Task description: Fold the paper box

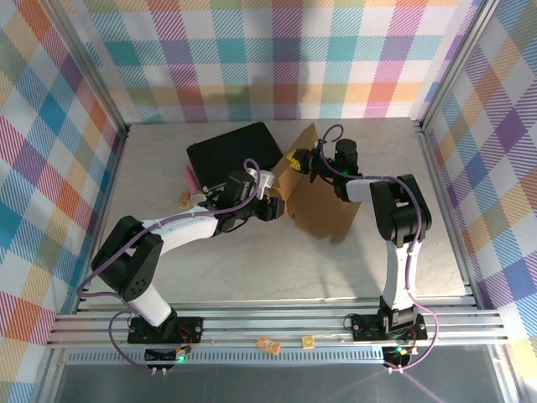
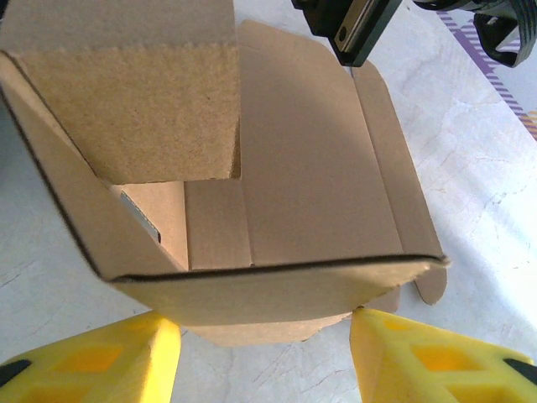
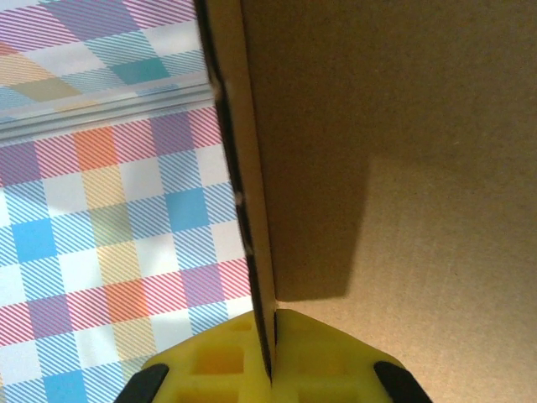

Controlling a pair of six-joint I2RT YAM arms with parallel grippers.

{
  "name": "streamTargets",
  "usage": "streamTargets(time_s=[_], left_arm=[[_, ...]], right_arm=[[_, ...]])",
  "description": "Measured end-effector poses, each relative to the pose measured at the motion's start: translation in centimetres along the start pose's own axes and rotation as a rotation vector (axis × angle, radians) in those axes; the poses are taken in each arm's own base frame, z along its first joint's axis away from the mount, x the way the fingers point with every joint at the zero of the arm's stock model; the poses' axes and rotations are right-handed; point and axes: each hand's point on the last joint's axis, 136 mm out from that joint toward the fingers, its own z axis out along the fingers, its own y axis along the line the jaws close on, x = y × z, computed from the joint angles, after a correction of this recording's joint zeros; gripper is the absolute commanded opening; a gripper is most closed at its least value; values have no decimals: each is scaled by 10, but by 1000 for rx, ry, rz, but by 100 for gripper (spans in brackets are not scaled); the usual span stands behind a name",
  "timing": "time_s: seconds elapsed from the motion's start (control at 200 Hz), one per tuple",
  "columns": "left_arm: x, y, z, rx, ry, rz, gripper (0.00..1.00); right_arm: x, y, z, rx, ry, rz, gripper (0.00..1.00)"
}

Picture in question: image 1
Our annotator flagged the brown cardboard box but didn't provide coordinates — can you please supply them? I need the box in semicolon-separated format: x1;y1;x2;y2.
268;123;362;245

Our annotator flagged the black briefcase with silver fittings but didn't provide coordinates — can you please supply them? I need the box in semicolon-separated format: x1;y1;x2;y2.
185;122;284;198

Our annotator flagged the pink pen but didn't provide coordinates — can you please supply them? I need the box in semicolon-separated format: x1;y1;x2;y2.
185;166;201;198

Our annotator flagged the orange printed tag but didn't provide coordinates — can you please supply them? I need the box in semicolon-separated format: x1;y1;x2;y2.
256;335;281;354

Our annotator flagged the black left controller board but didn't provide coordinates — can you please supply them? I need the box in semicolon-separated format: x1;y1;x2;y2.
143;343;195;364

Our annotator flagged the black controller board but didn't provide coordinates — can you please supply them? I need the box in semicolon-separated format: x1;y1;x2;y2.
383;344;420;366
143;343;195;364

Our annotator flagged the grey metal bottom panel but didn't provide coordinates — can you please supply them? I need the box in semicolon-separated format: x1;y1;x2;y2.
54;363;511;403

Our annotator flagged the black right controller board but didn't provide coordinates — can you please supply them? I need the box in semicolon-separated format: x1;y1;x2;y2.
383;344;420;366

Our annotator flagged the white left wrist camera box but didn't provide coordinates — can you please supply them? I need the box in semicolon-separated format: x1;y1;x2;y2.
245;167;276;201

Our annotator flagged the aluminium side rail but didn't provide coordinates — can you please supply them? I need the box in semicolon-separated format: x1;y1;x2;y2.
413;119;482;311
74;125;131;315

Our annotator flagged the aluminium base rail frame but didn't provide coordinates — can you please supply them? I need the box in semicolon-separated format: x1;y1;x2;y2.
44;296;511;349

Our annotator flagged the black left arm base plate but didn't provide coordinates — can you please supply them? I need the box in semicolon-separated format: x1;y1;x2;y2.
127;317;205;345

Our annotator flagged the slotted metal cable duct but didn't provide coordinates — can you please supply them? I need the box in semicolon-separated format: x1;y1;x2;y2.
62;350;391;365

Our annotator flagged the aluminium corner post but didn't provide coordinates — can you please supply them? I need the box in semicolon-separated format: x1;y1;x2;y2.
413;0;504;133
39;0;131;138

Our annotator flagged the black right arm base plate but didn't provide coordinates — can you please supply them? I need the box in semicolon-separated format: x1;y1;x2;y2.
350;314;429;342

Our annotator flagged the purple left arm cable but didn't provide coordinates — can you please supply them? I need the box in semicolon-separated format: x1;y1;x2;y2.
77;158;263;373

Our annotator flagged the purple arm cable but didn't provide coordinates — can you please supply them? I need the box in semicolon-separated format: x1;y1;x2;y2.
312;124;440;373
77;158;263;373

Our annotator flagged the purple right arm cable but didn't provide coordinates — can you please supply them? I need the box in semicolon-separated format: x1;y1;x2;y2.
312;124;440;373

